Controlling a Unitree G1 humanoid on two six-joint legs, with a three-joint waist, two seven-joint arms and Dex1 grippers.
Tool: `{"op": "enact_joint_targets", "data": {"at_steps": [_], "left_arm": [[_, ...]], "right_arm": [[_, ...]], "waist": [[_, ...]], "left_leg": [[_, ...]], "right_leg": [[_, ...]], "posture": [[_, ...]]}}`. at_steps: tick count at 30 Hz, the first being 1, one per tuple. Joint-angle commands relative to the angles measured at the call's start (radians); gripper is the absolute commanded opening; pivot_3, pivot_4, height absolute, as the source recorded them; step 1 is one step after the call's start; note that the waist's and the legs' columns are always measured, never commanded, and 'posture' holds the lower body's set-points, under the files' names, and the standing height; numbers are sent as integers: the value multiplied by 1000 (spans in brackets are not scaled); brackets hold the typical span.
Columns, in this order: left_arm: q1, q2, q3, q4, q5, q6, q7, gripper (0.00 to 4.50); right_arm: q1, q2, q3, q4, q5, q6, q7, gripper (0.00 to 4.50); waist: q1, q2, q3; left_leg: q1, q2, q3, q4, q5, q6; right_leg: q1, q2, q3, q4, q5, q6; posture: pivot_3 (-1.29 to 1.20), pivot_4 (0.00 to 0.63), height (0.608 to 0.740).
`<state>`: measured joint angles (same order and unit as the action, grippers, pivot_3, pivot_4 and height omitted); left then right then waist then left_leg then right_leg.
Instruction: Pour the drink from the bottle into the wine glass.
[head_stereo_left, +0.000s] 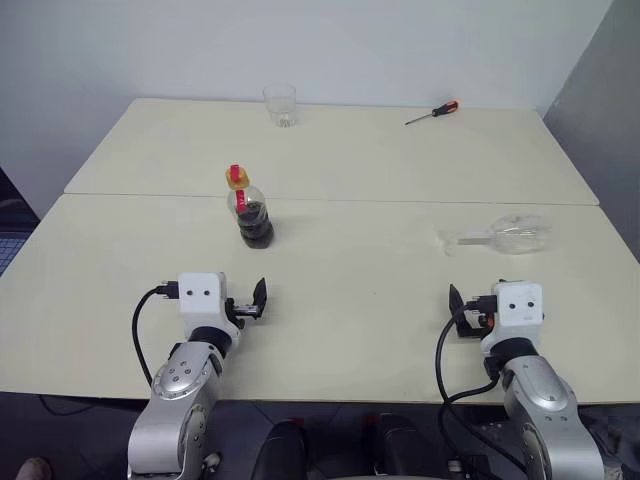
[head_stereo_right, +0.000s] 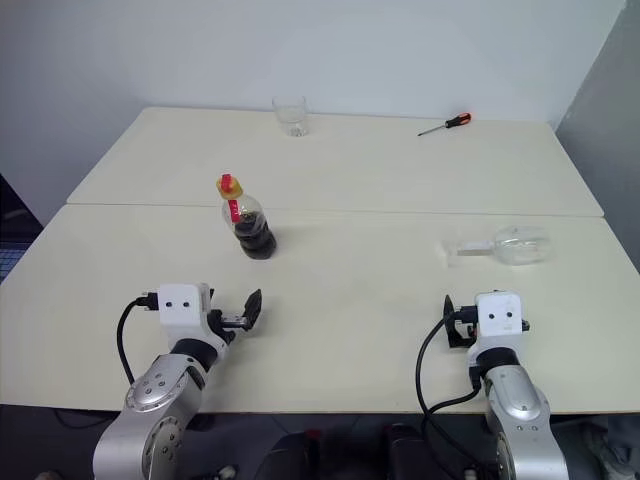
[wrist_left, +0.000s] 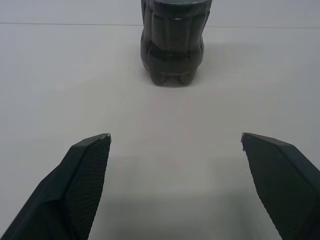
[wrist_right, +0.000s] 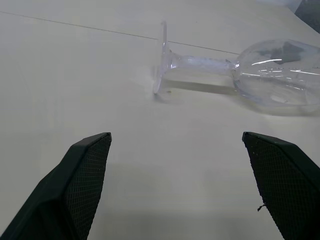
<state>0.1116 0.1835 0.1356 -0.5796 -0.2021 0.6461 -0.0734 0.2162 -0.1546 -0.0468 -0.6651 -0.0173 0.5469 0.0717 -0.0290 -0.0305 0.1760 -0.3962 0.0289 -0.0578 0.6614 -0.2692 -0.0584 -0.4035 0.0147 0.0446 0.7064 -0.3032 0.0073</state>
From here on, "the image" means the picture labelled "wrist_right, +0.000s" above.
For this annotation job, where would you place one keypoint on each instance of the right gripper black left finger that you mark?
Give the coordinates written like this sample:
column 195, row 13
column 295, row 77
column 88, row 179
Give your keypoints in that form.
column 57, row 195

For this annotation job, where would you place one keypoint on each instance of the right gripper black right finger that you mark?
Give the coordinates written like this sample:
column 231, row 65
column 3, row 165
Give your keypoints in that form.
column 290, row 185

